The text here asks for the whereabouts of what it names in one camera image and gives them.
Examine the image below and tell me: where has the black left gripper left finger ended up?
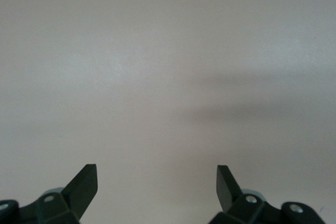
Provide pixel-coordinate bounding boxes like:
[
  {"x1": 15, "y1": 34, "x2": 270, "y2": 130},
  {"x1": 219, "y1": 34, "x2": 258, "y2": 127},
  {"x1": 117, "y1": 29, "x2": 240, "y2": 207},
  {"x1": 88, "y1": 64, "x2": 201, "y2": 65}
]
[{"x1": 0, "y1": 164, "x2": 98, "y2": 224}]

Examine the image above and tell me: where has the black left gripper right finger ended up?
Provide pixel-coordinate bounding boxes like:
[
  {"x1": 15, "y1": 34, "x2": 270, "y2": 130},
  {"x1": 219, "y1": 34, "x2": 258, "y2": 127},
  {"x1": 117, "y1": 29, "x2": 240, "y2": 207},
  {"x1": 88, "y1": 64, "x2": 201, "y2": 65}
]
[{"x1": 208, "y1": 165, "x2": 326, "y2": 224}]

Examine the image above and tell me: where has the brown table cover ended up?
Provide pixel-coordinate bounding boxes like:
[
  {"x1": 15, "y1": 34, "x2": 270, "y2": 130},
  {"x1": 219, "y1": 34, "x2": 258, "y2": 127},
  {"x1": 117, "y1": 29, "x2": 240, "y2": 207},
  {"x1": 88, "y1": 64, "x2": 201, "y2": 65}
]
[{"x1": 0, "y1": 0, "x2": 336, "y2": 224}]

